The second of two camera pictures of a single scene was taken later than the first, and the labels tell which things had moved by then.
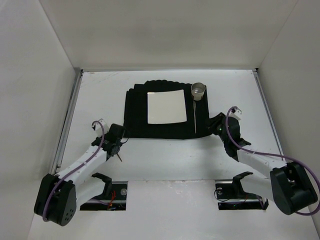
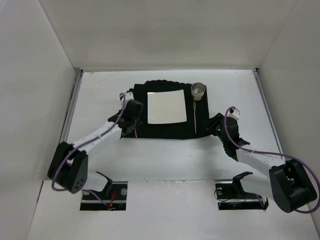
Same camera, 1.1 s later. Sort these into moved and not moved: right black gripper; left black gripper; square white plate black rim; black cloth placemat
Moved: left black gripper
Not moved: square white plate black rim; right black gripper; black cloth placemat
